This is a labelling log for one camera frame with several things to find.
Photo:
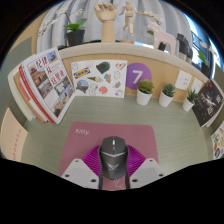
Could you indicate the grey curtain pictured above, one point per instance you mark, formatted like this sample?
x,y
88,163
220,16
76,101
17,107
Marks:
x,y
90,13

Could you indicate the pink mouse pad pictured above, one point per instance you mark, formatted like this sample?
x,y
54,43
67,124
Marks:
x,y
133,133

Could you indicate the colourful food sticker sheet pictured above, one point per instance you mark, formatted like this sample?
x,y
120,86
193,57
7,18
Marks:
x,y
218,143

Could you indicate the small succulent in white pot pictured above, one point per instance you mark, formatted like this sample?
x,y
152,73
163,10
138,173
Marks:
x,y
144,98
165,100

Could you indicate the window with dark frame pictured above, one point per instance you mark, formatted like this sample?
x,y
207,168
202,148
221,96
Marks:
x,y
200,33

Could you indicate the black cover book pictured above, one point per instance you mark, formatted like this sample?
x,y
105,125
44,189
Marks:
x,y
208,103

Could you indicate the dark grey computer mouse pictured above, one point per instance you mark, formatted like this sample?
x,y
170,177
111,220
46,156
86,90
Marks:
x,y
113,156

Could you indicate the pink horse figure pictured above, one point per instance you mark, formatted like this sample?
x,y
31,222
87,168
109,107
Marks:
x,y
163,38

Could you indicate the white wall socket plate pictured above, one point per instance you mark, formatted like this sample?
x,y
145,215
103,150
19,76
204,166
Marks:
x,y
183,80
196,85

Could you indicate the spiky succulent in white pot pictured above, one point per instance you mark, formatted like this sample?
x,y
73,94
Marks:
x,y
188,105

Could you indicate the white sticker sheet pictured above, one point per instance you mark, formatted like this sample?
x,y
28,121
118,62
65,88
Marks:
x,y
100,78

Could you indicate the white books behind magazine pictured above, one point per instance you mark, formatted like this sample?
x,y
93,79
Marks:
x,y
20,90

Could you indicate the dark grey horse figure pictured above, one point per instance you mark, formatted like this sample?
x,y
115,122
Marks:
x,y
183,46

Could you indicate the beige printed card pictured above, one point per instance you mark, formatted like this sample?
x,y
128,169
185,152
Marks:
x,y
13,140

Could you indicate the wooden hand model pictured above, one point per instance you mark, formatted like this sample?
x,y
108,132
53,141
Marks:
x,y
108,30

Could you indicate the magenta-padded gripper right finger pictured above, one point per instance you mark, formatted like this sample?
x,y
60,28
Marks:
x,y
149,170

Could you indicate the purple round number sign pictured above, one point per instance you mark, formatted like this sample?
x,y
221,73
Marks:
x,y
136,76

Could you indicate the red-edged photo magazine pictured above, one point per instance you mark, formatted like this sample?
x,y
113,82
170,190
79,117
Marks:
x,y
50,83

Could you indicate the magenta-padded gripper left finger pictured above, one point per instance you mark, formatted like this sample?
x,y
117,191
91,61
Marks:
x,y
78,171

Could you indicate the wooden artist mannequin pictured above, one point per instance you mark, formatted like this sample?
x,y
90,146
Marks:
x,y
128,20

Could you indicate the white orchid in black pot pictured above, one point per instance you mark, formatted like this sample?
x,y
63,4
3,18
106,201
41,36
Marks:
x,y
205,68
153,16
76,37

